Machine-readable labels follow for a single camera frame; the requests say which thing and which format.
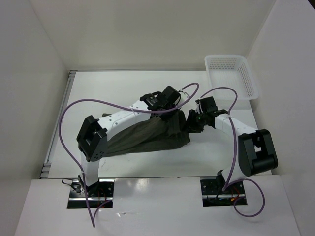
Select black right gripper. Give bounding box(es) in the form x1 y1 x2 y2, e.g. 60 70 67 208
182 109 207 133

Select olive green shorts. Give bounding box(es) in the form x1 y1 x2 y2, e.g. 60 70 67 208
106 111 190 157

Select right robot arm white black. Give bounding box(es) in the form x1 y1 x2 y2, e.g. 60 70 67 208
186 97 279 193

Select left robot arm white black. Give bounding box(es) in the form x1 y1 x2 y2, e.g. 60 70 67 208
76 86 189 197

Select white perforated plastic basket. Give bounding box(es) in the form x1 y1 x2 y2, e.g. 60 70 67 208
204 55 259 101

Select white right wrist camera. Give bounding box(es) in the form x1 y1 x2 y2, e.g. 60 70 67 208
195 98 206 114

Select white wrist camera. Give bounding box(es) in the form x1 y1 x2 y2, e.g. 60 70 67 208
177 91 190 105
195 98 206 114

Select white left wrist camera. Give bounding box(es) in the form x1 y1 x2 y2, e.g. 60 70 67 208
177 91 190 105

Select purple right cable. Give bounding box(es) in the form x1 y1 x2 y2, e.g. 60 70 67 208
200 87 266 217

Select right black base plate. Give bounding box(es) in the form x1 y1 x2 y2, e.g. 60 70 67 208
200 177 247 207

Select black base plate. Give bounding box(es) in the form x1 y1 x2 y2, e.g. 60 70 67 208
61 178 114 209
200 177 247 207

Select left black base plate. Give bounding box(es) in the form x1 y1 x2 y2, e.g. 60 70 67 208
61 178 114 209

